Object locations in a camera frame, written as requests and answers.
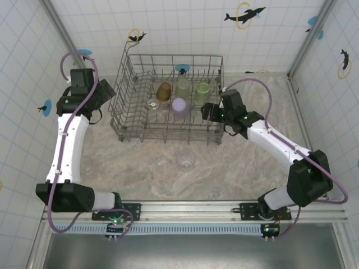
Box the bright green plastic cup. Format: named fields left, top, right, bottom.
left=194, top=82, right=211, bottom=105

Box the purple plastic cup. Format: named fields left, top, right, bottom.
left=171, top=97, right=191, bottom=118

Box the pale green frosted cup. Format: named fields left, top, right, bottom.
left=175, top=78, right=192, bottom=99

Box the grey wire dish rack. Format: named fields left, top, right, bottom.
left=109, top=41, right=225, bottom=146

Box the clear plastic cup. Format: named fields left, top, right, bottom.
left=176, top=149, right=196, bottom=170
left=146, top=98, right=162, bottom=112

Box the amber plastic cup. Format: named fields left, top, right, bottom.
left=155, top=82, right=172, bottom=101

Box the blue circle fish sticker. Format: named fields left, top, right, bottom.
left=37, top=99, right=53, bottom=117
left=77, top=49, right=95, bottom=63
left=174, top=63, right=191, bottom=76

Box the blue shape sticker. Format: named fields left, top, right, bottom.
left=305, top=16, right=325, bottom=40

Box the steel sheet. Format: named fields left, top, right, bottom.
left=26, top=224, right=346, bottom=269

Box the aluminium corner post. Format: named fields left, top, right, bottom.
left=42, top=0, right=85, bottom=71
left=286, top=0, right=337, bottom=81

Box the small dolphin yellow ring sticker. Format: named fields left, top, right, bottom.
left=127, top=27, right=148, bottom=44

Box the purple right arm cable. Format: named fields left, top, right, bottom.
left=223, top=78, right=349, bottom=239

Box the aluminium side rail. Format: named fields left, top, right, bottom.
left=286, top=75, right=319, bottom=157

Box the large dolphin yellow ring sticker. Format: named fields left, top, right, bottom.
left=223, top=2, right=266, bottom=30

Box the long aluminium mounting rail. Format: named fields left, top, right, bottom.
left=41, top=199, right=349, bottom=224

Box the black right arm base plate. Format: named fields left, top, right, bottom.
left=232, top=202, right=292, bottom=221

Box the slotted grey cable duct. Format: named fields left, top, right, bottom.
left=52, top=222, right=281, bottom=235

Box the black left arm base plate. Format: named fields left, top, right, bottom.
left=91, top=202, right=142, bottom=222

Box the seahorse yellow ring sticker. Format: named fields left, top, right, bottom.
left=337, top=48, right=353, bottom=80

